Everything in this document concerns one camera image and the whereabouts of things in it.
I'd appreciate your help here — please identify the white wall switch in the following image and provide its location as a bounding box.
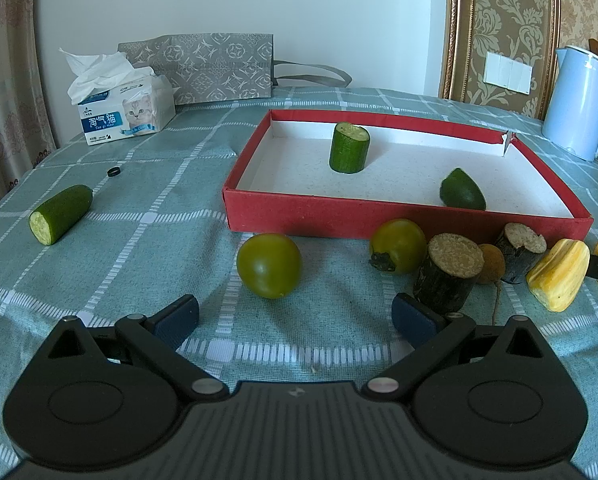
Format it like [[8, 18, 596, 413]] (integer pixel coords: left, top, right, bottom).
[[484, 51, 534, 95]]

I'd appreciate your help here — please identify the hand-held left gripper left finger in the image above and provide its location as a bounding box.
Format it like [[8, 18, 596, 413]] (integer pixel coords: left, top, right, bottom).
[[48, 294, 230, 405]]

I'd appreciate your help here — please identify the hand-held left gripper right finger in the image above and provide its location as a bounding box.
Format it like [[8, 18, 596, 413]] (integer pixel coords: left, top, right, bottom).
[[361, 294, 554, 403]]

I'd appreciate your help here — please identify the small brown round fruit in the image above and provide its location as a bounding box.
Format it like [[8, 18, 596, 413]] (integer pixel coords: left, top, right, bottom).
[[476, 243, 506, 326]]

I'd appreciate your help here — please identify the large yellow fruit piece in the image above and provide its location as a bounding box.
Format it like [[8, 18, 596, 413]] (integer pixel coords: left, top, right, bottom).
[[526, 239, 591, 312]]

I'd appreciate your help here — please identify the red cardboard box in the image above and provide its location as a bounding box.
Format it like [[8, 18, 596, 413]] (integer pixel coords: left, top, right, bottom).
[[222, 109, 594, 245]]

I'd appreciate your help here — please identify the long cucumber end piece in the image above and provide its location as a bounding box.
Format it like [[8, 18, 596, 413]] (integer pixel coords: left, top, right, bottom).
[[28, 184, 94, 246]]

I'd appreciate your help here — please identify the green tomato with calyx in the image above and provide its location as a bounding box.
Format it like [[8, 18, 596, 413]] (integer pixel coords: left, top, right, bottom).
[[369, 218, 428, 276]]

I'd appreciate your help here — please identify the tissue pack with cat print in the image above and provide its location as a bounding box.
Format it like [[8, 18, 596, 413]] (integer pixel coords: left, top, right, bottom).
[[59, 47, 177, 147]]

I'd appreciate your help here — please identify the grey patterned paper bag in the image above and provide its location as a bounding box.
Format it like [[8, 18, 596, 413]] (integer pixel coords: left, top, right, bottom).
[[117, 33, 354, 107]]

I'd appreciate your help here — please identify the short cucumber end piece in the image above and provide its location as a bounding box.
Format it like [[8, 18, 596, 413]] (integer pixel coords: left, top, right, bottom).
[[439, 167, 487, 212]]

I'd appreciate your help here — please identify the upright cut cucumber piece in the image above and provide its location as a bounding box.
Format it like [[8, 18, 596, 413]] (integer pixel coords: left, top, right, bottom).
[[329, 122, 370, 175]]

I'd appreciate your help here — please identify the light blue kettle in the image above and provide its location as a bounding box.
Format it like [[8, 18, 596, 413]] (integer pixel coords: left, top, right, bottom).
[[542, 45, 598, 162]]

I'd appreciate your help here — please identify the beige patterned curtain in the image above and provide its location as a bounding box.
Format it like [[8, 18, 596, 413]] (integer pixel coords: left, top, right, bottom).
[[0, 0, 57, 218]]

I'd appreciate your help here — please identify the small dark-skinned stalk piece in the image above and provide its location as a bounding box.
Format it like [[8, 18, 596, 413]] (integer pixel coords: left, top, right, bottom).
[[494, 222, 548, 285]]

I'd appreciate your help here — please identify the green checked tablecloth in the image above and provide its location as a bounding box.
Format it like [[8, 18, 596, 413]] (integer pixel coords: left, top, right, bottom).
[[0, 85, 598, 480]]

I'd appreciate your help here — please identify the gold wall frame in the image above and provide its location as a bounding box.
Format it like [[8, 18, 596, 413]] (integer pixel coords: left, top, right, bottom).
[[439, 0, 480, 102]]

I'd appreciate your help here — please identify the large dark-skinned stalk piece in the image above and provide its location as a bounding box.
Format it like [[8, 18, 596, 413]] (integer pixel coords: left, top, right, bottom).
[[413, 233, 484, 316]]

